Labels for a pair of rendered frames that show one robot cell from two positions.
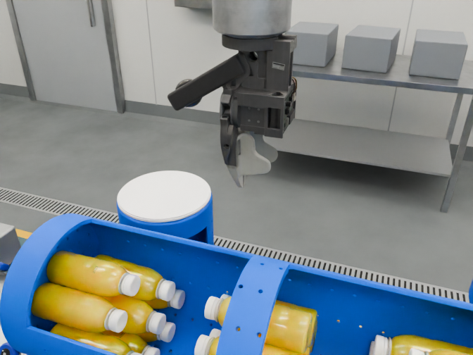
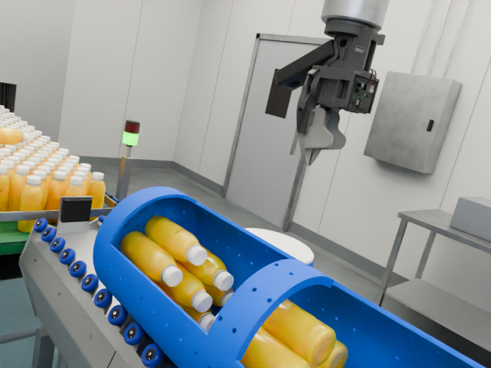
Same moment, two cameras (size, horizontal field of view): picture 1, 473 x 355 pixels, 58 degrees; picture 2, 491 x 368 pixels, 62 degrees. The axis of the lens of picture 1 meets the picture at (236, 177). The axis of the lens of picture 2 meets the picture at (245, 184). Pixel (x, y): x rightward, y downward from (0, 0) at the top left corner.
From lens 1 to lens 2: 0.32 m
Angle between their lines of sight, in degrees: 29
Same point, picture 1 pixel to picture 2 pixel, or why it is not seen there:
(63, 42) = (264, 161)
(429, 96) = not seen: outside the picture
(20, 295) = (118, 217)
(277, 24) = (365, 12)
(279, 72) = (359, 55)
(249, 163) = (316, 135)
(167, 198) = not seen: hidden behind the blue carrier
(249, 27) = (342, 9)
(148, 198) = not seen: hidden behind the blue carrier
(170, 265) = (240, 274)
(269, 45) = (356, 31)
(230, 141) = (304, 105)
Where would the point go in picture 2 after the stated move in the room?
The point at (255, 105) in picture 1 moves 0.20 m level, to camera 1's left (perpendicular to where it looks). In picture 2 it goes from (332, 77) to (215, 54)
